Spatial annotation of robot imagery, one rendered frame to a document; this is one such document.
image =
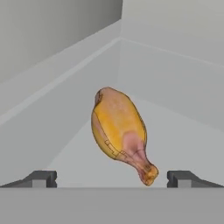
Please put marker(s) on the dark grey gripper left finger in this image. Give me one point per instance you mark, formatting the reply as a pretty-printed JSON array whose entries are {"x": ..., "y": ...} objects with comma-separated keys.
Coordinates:
[{"x": 40, "y": 177}]

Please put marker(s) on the yellow chicken drumstick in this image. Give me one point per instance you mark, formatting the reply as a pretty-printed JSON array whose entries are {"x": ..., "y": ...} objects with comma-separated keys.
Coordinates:
[{"x": 121, "y": 128}]

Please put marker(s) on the white fridge interior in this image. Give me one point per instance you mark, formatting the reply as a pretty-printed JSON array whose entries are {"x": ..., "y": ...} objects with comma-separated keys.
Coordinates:
[{"x": 175, "y": 87}]

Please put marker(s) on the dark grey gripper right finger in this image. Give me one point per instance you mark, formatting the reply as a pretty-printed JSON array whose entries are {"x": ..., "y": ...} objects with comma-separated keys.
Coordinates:
[{"x": 182, "y": 177}]

